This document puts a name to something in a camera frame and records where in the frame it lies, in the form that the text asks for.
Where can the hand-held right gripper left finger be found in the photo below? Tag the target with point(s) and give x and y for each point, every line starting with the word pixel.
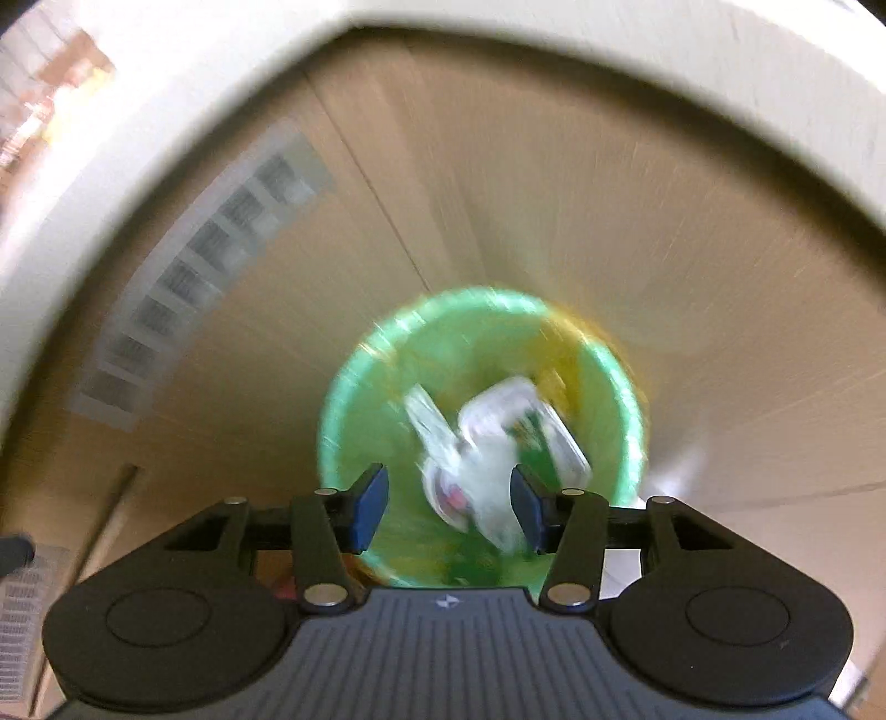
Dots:
pixel 370 509

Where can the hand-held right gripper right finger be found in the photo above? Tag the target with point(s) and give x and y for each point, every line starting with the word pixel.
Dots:
pixel 526 514

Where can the long green packet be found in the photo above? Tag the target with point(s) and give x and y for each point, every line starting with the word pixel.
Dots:
pixel 536 443

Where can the green trash bin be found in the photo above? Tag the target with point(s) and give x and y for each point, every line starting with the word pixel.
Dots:
pixel 360 415

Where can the clear plastic bag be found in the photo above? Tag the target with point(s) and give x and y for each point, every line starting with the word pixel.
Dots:
pixel 450 457

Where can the white rectangular plastic tray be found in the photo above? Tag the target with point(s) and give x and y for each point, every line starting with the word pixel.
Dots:
pixel 498 415

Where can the yellow clear bin liner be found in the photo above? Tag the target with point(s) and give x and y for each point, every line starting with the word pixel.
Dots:
pixel 581 346

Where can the grey wall vent grille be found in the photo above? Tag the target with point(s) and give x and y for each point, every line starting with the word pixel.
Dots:
pixel 201 277

